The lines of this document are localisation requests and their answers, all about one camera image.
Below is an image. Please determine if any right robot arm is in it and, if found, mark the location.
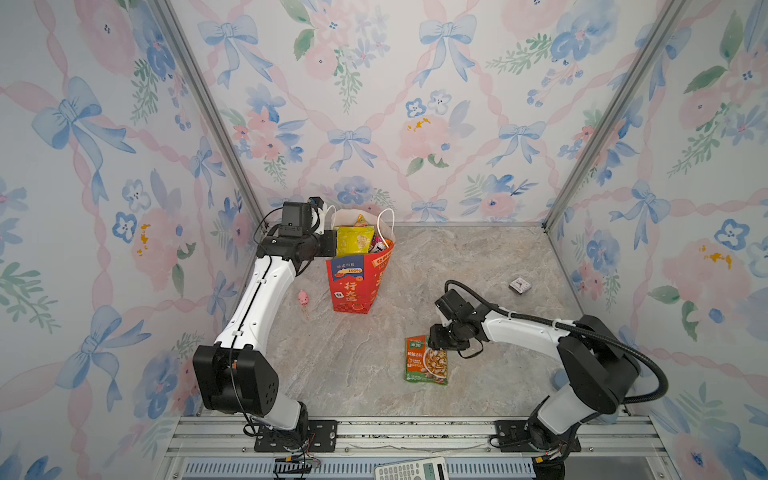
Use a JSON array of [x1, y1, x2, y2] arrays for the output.
[[429, 289, 641, 452]]

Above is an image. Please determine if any green noodle snack packet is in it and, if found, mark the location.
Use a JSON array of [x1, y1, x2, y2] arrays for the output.
[[404, 335, 448, 385]]

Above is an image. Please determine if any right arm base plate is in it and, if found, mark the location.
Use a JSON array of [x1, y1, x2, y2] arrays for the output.
[[489, 420, 582, 455]]

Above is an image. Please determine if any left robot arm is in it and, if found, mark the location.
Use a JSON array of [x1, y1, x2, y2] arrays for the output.
[[193, 197, 336, 443]]

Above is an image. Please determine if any yellow snack packet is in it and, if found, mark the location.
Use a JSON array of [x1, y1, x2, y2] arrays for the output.
[[336, 226, 375, 258]]

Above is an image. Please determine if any blue grey cloth roll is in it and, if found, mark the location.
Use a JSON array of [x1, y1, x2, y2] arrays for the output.
[[551, 369, 569, 390]]

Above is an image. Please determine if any orange Fox's candy bag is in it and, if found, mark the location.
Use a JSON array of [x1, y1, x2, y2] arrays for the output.
[[354, 214, 390, 254]]

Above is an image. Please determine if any black corrugated cable conduit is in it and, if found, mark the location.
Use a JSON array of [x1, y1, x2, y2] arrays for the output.
[[443, 279, 670, 404]]

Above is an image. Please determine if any white calculator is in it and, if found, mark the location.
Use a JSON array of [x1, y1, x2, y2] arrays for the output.
[[373, 457, 449, 480]]

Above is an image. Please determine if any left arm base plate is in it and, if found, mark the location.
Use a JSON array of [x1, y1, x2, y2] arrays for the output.
[[254, 420, 339, 453]]

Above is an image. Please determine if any red paper gift bag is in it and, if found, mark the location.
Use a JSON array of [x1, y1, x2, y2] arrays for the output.
[[326, 208, 396, 314]]

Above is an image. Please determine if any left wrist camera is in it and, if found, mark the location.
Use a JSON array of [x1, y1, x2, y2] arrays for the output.
[[308, 196, 330, 234]]

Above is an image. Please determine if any small square packet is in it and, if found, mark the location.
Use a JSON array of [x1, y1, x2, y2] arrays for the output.
[[509, 277, 532, 295]]

